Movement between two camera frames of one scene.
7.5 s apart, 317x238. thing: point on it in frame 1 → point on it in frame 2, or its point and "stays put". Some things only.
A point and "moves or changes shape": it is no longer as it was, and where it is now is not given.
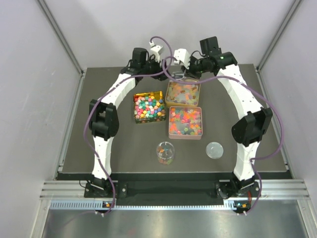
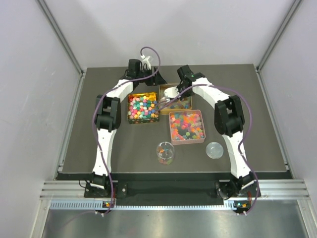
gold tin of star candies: [149, 106] moves or changes shape
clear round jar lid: [214, 150] stays put
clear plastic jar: [165, 152] stays put
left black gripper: [161, 73] → [153, 78]
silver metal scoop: [178, 75] moves or changes shape
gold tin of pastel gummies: [180, 94] moves or changes shape
